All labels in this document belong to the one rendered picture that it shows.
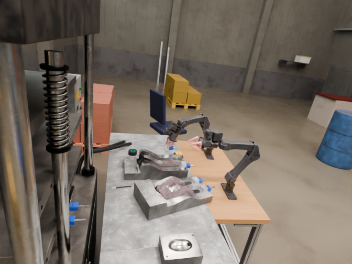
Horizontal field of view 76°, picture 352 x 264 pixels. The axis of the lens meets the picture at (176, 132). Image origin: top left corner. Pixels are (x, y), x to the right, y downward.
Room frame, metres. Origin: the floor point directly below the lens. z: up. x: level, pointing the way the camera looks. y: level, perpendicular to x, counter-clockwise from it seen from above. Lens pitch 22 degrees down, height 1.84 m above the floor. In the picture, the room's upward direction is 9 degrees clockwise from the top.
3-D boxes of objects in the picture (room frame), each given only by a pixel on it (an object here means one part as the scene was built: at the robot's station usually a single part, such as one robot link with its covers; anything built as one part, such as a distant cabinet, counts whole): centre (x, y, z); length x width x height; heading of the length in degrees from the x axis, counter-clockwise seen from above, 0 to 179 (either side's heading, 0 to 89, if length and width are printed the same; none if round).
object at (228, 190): (1.52, -0.48, 0.84); 0.20 x 0.07 x 0.08; 11
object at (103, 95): (3.72, 1.62, 0.41); 1.45 x 0.98 x 0.81; 11
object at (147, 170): (1.64, 0.13, 0.87); 0.50 x 0.26 x 0.14; 106
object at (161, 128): (3.48, 0.16, 0.53); 0.61 x 0.58 x 1.05; 108
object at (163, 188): (1.33, -0.05, 0.90); 0.26 x 0.18 x 0.08; 124
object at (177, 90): (7.06, 0.02, 0.40); 1.35 x 0.98 x 0.79; 13
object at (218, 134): (1.48, -0.31, 1.24); 0.12 x 0.09 x 0.12; 101
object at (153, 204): (1.32, -0.05, 0.86); 0.50 x 0.26 x 0.11; 124
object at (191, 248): (0.87, -0.12, 0.84); 0.20 x 0.15 x 0.07; 106
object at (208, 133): (1.46, -0.21, 1.25); 0.07 x 0.06 x 0.11; 12
